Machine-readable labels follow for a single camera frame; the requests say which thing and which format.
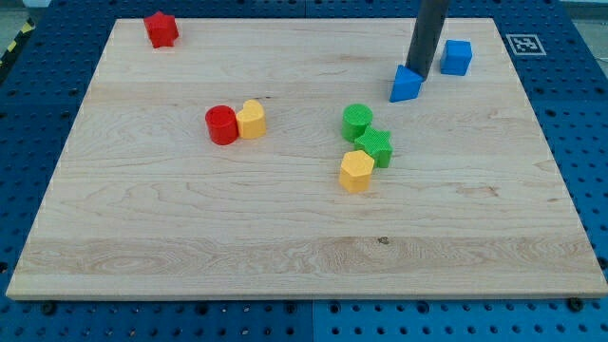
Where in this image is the blue triangle block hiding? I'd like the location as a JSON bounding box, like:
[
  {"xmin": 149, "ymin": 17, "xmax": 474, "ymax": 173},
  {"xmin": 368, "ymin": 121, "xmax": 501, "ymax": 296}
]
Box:
[{"xmin": 389, "ymin": 65, "xmax": 423, "ymax": 103}]

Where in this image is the wooden board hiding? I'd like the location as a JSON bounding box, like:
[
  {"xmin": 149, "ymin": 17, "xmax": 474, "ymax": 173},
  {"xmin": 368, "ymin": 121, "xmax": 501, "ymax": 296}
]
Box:
[{"xmin": 7, "ymin": 18, "xmax": 607, "ymax": 301}]

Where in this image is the yellow hexagon block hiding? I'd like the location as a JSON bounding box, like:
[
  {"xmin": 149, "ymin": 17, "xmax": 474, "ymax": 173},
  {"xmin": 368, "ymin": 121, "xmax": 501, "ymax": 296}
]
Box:
[{"xmin": 338, "ymin": 150, "xmax": 375, "ymax": 193}]

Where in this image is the yellow heart block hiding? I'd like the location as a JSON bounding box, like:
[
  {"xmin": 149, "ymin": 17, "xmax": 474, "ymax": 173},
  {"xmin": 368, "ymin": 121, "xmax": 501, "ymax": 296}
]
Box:
[{"xmin": 236, "ymin": 99, "xmax": 266, "ymax": 139}]

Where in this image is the green cylinder block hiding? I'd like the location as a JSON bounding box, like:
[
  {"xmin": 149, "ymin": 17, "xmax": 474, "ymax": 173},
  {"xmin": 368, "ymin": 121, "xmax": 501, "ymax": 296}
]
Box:
[{"xmin": 341, "ymin": 104, "xmax": 373, "ymax": 143}]

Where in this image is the green star block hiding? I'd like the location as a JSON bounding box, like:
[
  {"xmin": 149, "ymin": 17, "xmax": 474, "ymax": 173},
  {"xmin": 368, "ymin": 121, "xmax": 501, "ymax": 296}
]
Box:
[{"xmin": 353, "ymin": 126, "xmax": 393, "ymax": 168}]

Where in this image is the red cylinder block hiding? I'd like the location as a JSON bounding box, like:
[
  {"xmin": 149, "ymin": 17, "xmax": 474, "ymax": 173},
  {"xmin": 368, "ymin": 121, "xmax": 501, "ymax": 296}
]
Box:
[{"xmin": 205, "ymin": 104, "xmax": 238, "ymax": 145}]

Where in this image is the blue cube block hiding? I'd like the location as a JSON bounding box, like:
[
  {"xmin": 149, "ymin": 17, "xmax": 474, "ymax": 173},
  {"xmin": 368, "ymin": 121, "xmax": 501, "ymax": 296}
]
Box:
[{"xmin": 440, "ymin": 40, "xmax": 473, "ymax": 76}]

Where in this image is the red star block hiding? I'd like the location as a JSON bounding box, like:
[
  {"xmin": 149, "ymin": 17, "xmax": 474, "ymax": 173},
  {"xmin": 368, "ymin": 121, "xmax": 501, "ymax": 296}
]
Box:
[{"xmin": 143, "ymin": 10, "xmax": 180, "ymax": 48}]

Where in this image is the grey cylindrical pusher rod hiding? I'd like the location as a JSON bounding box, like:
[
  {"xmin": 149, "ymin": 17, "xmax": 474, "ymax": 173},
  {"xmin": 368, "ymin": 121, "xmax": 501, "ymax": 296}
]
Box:
[{"xmin": 406, "ymin": 0, "xmax": 450, "ymax": 81}]

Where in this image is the white fiducial marker tag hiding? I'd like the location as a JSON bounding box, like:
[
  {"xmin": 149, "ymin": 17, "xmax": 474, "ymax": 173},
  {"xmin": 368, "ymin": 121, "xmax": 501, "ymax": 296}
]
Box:
[{"xmin": 506, "ymin": 33, "xmax": 546, "ymax": 56}]

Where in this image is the black bolt left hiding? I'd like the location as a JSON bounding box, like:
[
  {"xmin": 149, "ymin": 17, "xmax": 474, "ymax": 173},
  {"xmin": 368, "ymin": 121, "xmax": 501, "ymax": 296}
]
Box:
[{"xmin": 40, "ymin": 301, "xmax": 57, "ymax": 316}]

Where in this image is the black bolt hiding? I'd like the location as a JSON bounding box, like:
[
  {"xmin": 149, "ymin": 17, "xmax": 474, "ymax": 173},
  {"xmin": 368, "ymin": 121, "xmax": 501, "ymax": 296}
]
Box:
[
  {"xmin": 40, "ymin": 301, "xmax": 57, "ymax": 316},
  {"xmin": 567, "ymin": 297, "xmax": 584, "ymax": 313}
]

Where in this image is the black bolt right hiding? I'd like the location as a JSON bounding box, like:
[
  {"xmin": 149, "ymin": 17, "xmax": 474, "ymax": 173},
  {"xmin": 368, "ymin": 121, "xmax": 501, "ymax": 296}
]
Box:
[{"xmin": 567, "ymin": 297, "xmax": 584, "ymax": 313}]

